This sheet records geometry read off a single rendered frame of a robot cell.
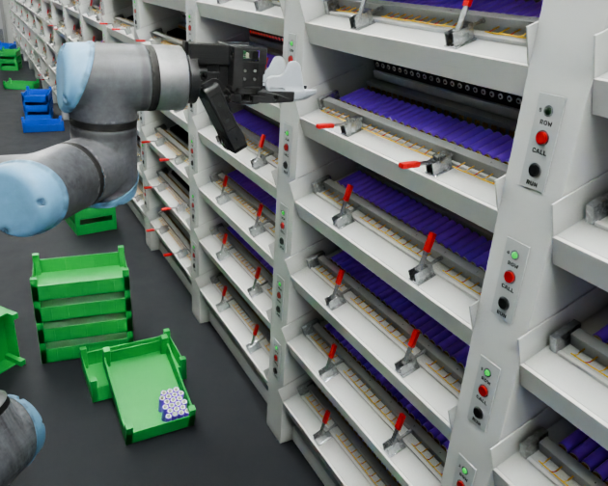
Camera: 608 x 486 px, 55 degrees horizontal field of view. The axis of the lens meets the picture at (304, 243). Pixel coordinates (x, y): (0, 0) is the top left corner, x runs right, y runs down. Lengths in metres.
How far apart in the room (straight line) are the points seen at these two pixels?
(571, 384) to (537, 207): 0.24
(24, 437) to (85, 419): 0.56
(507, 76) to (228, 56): 0.39
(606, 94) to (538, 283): 0.26
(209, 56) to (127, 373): 1.28
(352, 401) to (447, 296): 0.46
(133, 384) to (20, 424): 0.61
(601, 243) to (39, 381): 1.75
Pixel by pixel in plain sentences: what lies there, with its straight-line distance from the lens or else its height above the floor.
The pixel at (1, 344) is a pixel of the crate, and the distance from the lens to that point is 2.22.
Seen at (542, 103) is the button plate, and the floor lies 1.11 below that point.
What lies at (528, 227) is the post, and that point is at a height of 0.95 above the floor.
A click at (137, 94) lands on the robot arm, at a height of 1.08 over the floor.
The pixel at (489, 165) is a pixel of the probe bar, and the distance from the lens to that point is 0.94.
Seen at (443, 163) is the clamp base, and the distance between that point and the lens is 0.98.
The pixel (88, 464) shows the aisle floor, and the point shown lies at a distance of 1.80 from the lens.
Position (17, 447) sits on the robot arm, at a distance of 1.38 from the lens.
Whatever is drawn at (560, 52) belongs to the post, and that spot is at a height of 1.17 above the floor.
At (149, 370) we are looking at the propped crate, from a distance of 1.96.
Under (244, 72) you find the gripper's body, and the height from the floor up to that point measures 1.10.
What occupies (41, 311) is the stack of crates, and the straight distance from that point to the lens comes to 2.09.
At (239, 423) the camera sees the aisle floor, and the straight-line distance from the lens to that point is 1.86.
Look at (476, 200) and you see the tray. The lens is 0.91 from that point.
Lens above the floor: 1.24
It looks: 24 degrees down
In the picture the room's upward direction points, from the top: 4 degrees clockwise
